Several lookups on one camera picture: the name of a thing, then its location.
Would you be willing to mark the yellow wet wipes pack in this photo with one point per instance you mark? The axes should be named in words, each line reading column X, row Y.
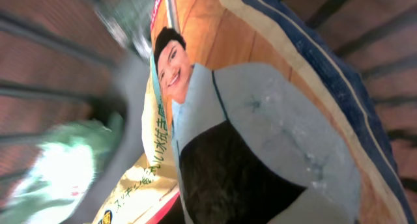
column 249, row 118

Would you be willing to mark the teal snack packet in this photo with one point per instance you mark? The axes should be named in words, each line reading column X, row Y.
column 72, row 155

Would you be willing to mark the dark grey plastic basket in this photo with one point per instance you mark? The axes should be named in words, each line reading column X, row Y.
column 52, row 81

